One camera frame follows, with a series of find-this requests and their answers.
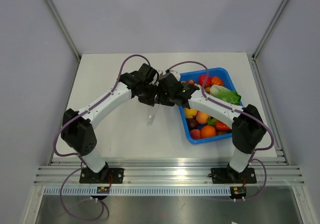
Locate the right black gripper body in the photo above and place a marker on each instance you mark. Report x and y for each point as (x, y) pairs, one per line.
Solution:
(171, 96)

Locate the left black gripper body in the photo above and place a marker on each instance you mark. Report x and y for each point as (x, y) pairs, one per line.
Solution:
(147, 84)

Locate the clear zip top bag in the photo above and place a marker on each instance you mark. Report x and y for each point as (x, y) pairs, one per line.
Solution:
(151, 113)

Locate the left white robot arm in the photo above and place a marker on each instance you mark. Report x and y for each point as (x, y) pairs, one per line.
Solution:
(79, 126)

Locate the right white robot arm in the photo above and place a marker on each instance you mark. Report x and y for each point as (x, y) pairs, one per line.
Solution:
(246, 126)

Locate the blue plastic bin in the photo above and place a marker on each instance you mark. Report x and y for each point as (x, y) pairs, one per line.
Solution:
(194, 75)

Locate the red strawberry toy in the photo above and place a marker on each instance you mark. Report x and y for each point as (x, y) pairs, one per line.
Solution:
(204, 80)

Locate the dark purple plum toy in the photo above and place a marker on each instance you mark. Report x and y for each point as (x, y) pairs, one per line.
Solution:
(192, 124)

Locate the orange persimmon toy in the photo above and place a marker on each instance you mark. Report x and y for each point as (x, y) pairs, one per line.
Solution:
(215, 80)

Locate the small pink peach toy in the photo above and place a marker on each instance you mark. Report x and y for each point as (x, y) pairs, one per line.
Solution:
(195, 134)

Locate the orange fruit toy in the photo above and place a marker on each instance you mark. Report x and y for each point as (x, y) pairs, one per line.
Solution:
(208, 131)

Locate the green cabbage toy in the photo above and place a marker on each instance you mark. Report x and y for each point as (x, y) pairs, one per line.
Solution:
(225, 94)

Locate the red carrot toy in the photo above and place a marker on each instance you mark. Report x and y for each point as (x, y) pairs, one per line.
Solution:
(220, 126)

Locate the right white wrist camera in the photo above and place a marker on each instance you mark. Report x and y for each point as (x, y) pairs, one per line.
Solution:
(176, 74)

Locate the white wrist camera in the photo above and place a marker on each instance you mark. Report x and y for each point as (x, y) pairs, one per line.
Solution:
(176, 74)
(160, 72)

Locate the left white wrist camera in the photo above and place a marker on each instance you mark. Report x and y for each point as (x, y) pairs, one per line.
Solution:
(160, 72)

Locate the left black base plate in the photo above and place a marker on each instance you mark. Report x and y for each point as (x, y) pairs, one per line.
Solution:
(105, 176)

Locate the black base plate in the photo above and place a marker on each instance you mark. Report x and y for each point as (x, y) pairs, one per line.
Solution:
(226, 175)
(105, 176)

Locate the white slotted cable duct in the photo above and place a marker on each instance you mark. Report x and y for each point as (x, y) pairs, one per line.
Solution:
(223, 191)

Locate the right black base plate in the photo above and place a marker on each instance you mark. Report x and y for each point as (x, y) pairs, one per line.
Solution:
(226, 175)

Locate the aluminium mounting rail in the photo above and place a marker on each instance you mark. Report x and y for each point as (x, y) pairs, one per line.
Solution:
(170, 171)

